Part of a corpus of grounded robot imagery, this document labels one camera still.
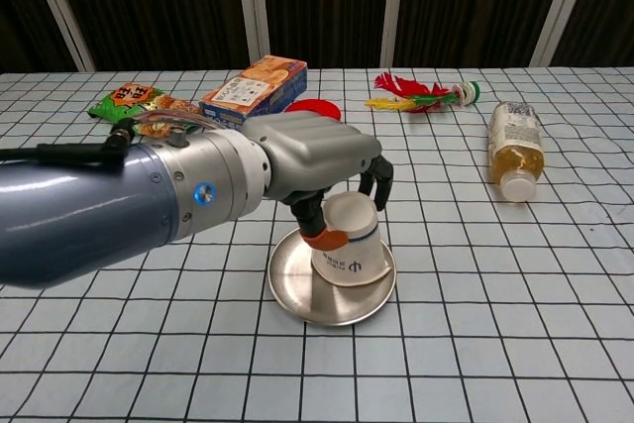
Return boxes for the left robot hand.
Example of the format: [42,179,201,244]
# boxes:
[241,112,395,252]

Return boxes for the white paper cup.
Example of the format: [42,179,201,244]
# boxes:
[310,191,391,288]

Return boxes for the red round plastic disc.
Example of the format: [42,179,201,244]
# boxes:
[285,99,342,122]

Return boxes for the blue biscuit box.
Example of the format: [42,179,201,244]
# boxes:
[198,54,308,135]

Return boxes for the colourful feather shuttlecock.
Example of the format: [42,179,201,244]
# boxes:
[365,71,482,116]

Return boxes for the stainless steel round plate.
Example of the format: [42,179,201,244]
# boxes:
[266,232,397,326]

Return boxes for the plastic tea bottle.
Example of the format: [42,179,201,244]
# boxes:
[486,100,546,203]

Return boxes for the green snack bag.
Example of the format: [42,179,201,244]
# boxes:
[87,82,204,140]

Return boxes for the white metal frame post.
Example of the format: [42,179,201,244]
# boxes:
[380,0,421,68]
[233,0,271,70]
[529,0,600,67]
[23,0,96,72]

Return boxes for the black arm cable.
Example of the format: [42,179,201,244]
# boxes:
[0,123,143,174]

